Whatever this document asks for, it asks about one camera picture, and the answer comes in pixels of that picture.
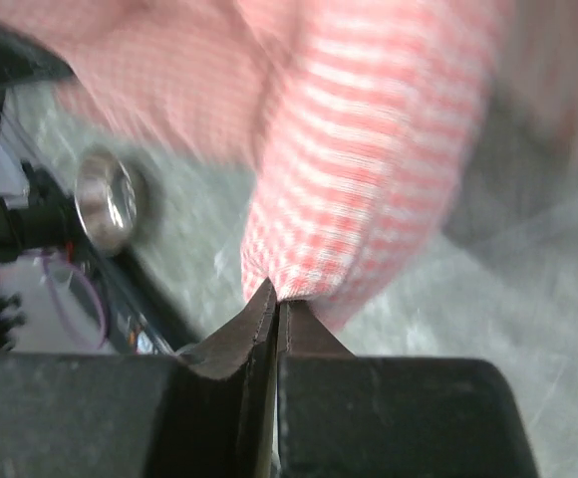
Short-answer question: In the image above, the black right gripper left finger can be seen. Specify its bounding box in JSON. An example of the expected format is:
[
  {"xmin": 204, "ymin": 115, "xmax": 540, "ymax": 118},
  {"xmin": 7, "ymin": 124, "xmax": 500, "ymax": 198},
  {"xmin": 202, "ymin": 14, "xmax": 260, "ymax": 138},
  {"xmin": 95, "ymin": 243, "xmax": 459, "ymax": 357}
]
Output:
[{"xmin": 180, "ymin": 281, "xmax": 277, "ymax": 477}]

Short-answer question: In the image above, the pink striped pet tent fabric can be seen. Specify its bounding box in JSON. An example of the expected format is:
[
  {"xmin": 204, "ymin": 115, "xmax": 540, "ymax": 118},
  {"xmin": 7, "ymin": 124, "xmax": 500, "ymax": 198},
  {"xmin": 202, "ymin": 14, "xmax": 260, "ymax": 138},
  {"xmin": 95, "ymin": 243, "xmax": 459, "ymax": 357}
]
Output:
[{"xmin": 497, "ymin": 0, "xmax": 578, "ymax": 168}]

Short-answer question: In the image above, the black handheld microphone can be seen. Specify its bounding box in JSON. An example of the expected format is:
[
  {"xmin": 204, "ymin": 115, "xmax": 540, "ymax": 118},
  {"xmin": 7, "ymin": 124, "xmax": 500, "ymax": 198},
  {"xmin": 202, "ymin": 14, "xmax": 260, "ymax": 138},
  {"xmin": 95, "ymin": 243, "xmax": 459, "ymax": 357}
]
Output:
[{"xmin": 0, "ymin": 197, "xmax": 79, "ymax": 250}]

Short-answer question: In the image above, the steel pet bowl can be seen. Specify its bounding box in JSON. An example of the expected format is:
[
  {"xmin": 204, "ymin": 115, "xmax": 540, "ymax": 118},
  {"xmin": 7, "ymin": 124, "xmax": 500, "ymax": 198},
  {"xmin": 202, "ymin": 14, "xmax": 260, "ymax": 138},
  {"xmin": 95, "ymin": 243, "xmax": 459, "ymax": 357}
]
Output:
[{"xmin": 74, "ymin": 149, "xmax": 148, "ymax": 256}]

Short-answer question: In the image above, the pink pet cushion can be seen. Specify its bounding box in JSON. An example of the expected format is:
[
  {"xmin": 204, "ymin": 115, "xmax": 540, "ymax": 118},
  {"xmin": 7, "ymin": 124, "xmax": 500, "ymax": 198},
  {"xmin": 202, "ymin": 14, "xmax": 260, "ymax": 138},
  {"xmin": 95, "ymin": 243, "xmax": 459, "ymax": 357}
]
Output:
[{"xmin": 23, "ymin": 1, "xmax": 513, "ymax": 330}]

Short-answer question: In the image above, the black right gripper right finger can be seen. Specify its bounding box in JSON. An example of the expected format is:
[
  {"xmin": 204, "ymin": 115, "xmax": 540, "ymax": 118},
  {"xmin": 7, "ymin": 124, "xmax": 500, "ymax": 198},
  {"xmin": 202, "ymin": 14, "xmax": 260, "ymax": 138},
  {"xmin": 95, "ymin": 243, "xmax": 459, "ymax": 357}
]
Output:
[{"xmin": 276, "ymin": 302, "xmax": 355, "ymax": 477}]

